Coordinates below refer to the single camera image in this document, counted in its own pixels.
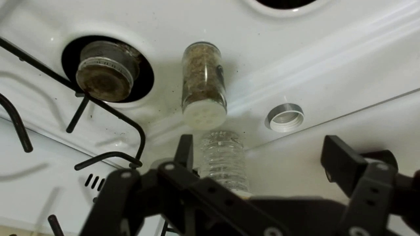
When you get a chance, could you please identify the large black stove grate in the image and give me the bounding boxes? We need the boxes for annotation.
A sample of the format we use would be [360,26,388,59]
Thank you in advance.
[0,36,148,173]

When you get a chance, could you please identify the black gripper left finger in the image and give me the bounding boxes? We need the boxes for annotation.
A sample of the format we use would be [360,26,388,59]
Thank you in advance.
[77,132,289,236]

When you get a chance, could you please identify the clear plastic bottle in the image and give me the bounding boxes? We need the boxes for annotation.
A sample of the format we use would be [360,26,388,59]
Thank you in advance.
[198,127,251,194]

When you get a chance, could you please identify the white gas stove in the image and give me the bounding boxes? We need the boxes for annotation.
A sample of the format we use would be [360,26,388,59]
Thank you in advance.
[0,0,420,236]

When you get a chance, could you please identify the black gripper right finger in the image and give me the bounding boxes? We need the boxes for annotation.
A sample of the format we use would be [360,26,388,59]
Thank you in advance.
[320,133,420,236]

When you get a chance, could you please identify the narrow black stove grate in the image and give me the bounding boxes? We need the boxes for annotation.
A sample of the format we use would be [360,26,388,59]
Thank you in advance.
[44,212,66,236]

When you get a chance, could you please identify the round gas burner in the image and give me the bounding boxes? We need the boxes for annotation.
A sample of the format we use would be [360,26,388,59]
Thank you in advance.
[60,35,156,103]
[244,0,329,18]

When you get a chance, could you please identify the small metal lid ring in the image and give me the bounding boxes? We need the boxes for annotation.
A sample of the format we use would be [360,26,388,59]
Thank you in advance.
[263,101,305,133]

